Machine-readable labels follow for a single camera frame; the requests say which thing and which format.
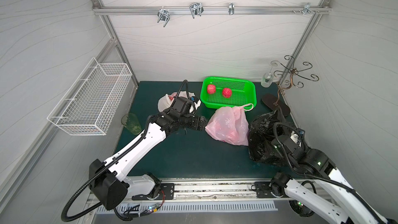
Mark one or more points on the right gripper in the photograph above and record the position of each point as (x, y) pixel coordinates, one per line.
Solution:
(280, 143)

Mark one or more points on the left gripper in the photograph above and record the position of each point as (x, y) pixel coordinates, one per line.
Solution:
(199, 123)

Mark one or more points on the green plastic basket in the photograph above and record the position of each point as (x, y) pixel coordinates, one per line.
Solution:
(220, 92)

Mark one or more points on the white vent strip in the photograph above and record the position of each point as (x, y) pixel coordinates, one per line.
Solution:
(218, 207)

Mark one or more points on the red apple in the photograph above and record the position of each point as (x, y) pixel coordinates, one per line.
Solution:
(226, 93)
(211, 89)

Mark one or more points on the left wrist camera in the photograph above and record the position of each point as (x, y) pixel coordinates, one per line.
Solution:
(196, 102)

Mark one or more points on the pink plastic bag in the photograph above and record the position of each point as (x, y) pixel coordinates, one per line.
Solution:
(229, 125)

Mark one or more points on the metal hook stand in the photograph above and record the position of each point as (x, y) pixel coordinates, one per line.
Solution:
(274, 102)

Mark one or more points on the metal crossbar rail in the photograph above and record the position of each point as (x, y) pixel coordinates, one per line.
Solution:
(208, 10)

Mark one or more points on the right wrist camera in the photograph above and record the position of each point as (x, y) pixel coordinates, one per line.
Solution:
(298, 138)

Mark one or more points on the white plastic bag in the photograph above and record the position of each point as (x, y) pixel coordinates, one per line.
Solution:
(167, 100)

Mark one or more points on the white wire basket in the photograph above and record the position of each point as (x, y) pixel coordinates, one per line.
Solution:
(89, 105)

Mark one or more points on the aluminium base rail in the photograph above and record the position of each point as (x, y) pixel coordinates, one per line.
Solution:
(217, 189)

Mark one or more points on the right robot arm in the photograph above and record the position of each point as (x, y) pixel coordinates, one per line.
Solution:
(348, 207)

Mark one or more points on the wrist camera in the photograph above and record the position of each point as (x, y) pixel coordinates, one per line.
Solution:
(196, 102)
(298, 138)

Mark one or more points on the metal clamp hook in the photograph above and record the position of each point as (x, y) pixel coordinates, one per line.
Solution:
(306, 10)
(196, 9)
(163, 15)
(231, 9)

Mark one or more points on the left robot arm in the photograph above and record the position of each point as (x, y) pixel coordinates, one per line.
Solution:
(107, 180)

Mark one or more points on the black plastic bag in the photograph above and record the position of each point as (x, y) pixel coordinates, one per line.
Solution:
(262, 131)

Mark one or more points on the clear glass bottle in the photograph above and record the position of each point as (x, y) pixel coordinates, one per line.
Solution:
(267, 79)

